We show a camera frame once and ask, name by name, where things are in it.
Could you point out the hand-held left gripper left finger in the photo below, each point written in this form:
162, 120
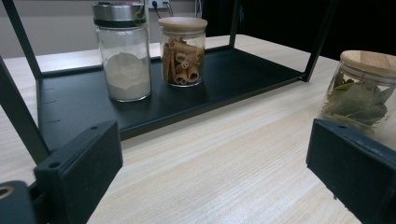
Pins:
87, 168

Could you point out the white wall socket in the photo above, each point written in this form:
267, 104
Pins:
158, 3

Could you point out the black metal two-tier rack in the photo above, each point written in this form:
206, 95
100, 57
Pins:
218, 81

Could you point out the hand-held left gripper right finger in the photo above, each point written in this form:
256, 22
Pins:
355, 168

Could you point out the powder jar with metal lid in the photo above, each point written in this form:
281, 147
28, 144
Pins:
126, 71

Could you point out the cinnamon jar with wooden lid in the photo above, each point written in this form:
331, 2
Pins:
183, 59

